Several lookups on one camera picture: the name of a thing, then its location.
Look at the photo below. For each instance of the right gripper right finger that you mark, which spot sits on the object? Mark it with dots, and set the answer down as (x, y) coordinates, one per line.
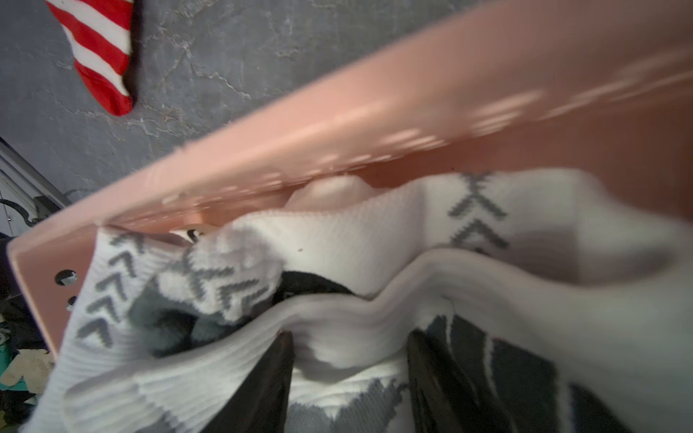
(442, 399)

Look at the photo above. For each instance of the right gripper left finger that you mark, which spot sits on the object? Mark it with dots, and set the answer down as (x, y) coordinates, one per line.
(260, 403)

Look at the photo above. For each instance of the white sock grey emblem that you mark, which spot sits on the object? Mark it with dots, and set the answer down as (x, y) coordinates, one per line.
(523, 392)

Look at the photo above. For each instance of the white sock black pattern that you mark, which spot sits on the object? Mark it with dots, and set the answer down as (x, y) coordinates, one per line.
(164, 331)

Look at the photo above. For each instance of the santa striped small sock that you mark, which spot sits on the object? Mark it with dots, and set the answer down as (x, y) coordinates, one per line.
(99, 34)

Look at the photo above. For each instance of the pink plastic basket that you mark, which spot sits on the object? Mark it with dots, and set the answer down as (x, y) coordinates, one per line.
(600, 86)

